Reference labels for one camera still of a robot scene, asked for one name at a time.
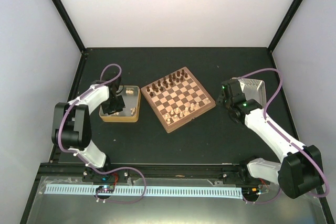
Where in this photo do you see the wooden chess board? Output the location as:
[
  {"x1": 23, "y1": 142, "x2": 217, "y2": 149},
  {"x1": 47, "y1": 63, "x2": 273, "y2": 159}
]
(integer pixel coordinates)
[{"x1": 141, "y1": 67, "x2": 216, "y2": 133}]

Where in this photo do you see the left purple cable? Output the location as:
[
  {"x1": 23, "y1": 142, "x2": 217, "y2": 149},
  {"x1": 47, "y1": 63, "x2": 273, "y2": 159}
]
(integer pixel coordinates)
[{"x1": 57, "y1": 63, "x2": 148, "y2": 205}]

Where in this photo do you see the left frame post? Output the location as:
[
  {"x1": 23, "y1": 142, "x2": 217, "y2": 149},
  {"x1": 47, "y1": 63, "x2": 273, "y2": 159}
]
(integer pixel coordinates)
[{"x1": 51, "y1": 0, "x2": 86, "y2": 53}]

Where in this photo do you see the right frame post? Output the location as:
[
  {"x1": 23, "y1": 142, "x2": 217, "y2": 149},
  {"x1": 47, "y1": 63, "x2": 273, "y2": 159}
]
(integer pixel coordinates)
[{"x1": 267, "y1": 0, "x2": 303, "y2": 53}]

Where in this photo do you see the frame post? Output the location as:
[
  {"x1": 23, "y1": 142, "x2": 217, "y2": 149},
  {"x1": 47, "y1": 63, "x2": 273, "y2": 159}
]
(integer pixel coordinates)
[
  {"x1": 51, "y1": 0, "x2": 86, "y2": 53},
  {"x1": 267, "y1": 0, "x2": 303, "y2": 53}
]

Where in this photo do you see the small circuit board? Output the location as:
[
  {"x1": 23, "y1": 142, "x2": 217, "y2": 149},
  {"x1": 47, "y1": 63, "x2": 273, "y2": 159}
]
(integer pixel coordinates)
[{"x1": 96, "y1": 185, "x2": 114, "y2": 194}]

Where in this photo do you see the dark chess pieces group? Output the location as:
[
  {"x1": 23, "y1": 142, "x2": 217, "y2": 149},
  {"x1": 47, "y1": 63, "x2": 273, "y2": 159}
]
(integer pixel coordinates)
[{"x1": 145, "y1": 69, "x2": 188, "y2": 97}]

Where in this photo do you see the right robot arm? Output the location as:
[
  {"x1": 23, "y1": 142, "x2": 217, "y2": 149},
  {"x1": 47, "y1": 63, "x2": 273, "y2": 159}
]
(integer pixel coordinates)
[{"x1": 217, "y1": 78, "x2": 324, "y2": 199}]

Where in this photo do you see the gold metal tin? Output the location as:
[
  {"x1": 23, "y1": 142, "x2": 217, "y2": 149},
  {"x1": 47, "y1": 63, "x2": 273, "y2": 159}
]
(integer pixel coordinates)
[{"x1": 99, "y1": 85, "x2": 141, "y2": 123}]

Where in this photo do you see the light blue cable duct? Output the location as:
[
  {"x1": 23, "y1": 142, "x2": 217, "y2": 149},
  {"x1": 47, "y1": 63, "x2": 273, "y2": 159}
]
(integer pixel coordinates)
[{"x1": 44, "y1": 184, "x2": 243, "y2": 199}]

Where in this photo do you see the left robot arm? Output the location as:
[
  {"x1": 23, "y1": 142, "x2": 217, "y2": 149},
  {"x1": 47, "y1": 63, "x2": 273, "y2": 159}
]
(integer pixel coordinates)
[{"x1": 51, "y1": 73, "x2": 125, "y2": 182}]

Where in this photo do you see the black aluminium rail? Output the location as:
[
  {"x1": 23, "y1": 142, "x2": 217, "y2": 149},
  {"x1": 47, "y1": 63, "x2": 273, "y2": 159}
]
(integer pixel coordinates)
[{"x1": 37, "y1": 162, "x2": 269, "y2": 185}]

